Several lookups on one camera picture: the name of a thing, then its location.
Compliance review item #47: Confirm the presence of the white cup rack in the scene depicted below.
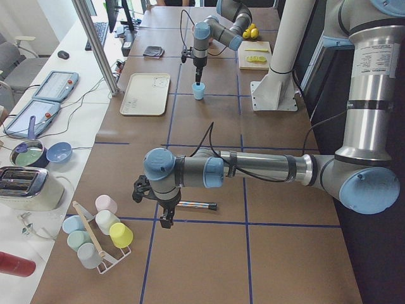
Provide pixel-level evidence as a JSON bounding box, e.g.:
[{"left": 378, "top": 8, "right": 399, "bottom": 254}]
[{"left": 72, "top": 201, "right": 132, "bottom": 275}]

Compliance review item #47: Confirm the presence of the black monitor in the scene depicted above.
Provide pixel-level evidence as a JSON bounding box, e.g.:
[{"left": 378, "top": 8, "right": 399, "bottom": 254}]
[{"left": 104, "top": 0, "right": 137, "bottom": 34}]

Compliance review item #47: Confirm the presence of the light blue plastic cup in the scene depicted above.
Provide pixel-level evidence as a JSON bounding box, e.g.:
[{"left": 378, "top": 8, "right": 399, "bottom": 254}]
[{"left": 192, "top": 82, "right": 206, "bottom": 100}]

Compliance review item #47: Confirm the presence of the red bottle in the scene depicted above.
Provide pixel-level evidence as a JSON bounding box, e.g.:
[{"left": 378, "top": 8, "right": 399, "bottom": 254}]
[{"left": 1, "top": 252, "right": 36, "bottom": 277}]

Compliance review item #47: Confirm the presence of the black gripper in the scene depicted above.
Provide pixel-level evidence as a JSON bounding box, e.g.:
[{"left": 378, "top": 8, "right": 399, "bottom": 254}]
[
  {"left": 193, "top": 56, "right": 206, "bottom": 86},
  {"left": 158, "top": 189, "right": 181, "bottom": 228}
]

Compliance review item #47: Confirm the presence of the aluminium frame post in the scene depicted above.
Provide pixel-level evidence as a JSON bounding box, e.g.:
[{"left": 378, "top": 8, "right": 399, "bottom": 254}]
[{"left": 72, "top": 0, "right": 119, "bottom": 96}]

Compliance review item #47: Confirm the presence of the steel muddler black tip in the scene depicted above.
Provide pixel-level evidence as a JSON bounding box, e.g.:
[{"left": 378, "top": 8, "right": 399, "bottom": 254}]
[{"left": 177, "top": 201, "right": 218, "bottom": 211}]

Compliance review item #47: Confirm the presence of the yellow cup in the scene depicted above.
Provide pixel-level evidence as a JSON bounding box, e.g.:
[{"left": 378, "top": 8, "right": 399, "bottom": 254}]
[{"left": 109, "top": 222, "right": 134, "bottom": 248}]

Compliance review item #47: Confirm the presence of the grey office chair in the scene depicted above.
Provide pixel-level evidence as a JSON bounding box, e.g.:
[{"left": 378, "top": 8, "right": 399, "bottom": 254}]
[{"left": 1, "top": 35, "right": 47, "bottom": 110}]

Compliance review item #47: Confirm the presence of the black keyboard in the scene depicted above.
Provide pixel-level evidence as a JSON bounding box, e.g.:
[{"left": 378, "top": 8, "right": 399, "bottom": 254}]
[{"left": 84, "top": 22, "right": 109, "bottom": 51}]

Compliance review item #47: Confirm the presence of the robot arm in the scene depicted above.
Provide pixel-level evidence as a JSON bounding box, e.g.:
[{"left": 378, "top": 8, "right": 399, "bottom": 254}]
[
  {"left": 191, "top": 1, "right": 252, "bottom": 84},
  {"left": 132, "top": 1, "right": 404, "bottom": 229}
]

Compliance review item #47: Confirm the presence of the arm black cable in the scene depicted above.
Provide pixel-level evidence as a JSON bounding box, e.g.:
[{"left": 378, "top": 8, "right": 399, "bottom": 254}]
[
  {"left": 179, "top": 9, "right": 203, "bottom": 64},
  {"left": 189, "top": 109, "right": 349, "bottom": 184}
]

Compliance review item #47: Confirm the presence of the white cup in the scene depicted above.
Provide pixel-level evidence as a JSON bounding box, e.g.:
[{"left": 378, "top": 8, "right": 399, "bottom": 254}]
[{"left": 95, "top": 210, "right": 120, "bottom": 235}]

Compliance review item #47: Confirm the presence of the pink bowl of ice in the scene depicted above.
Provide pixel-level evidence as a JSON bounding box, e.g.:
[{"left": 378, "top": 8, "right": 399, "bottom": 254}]
[{"left": 192, "top": 25, "right": 214, "bottom": 54}]

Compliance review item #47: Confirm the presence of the green cup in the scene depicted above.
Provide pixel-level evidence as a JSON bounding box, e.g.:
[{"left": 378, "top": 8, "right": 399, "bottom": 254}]
[{"left": 67, "top": 230, "right": 92, "bottom": 252}]

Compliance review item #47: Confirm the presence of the black computer mouse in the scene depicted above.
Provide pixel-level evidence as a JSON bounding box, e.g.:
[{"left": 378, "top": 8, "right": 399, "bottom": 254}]
[{"left": 57, "top": 51, "right": 70, "bottom": 60}]

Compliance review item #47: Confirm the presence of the grey cup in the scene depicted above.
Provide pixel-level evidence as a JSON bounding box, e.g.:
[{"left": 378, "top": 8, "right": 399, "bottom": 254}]
[{"left": 77, "top": 243, "right": 102, "bottom": 269}]

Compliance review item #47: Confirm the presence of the yellow plastic knife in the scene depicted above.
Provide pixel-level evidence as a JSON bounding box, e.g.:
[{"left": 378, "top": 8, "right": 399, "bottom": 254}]
[{"left": 245, "top": 48, "right": 270, "bottom": 53}]

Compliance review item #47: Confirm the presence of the lemon slices row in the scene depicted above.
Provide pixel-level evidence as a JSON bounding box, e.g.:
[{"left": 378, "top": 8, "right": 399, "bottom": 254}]
[{"left": 246, "top": 55, "right": 267, "bottom": 63}]

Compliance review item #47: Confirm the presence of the blue saucepan with lid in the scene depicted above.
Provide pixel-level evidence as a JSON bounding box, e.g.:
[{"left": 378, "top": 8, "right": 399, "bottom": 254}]
[{"left": 10, "top": 116, "right": 49, "bottom": 168}]

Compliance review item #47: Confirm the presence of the grey folded cloth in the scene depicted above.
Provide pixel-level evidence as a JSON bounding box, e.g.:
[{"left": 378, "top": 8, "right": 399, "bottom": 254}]
[{"left": 143, "top": 46, "right": 165, "bottom": 58}]

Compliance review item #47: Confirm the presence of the cream bear serving tray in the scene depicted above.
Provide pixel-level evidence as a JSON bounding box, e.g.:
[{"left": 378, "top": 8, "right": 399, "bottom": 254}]
[{"left": 120, "top": 73, "right": 170, "bottom": 116}]

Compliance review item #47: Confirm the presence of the bamboo cutting board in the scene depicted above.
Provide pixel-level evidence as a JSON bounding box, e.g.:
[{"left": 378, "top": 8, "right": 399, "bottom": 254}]
[{"left": 238, "top": 41, "right": 272, "bottom": 70}]

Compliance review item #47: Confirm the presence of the pink cup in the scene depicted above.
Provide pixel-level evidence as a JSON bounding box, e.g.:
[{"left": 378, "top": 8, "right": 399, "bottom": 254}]
[{"left": 95, "top": 194, "right": 118, "bottom": 214}]

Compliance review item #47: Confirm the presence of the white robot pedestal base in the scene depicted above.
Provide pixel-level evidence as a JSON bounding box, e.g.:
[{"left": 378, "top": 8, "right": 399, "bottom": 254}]
[{"left": 251, "top": 0, "right": 315, "bottom": 111}]

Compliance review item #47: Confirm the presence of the teach pendant tablet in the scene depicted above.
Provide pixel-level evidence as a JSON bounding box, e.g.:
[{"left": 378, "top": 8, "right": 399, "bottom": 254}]
[
  {"left": 33, "top": 71, "right": 79, "bottom": 103},
  {"left": 4, "top": 99, "right": 60, "bottom": 138}
]

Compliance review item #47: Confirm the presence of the blue bowl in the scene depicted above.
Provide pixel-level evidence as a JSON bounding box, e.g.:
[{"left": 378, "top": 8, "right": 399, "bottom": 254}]
[{"left": 46, "top": 142, "right": 73, "bottom": 163}]

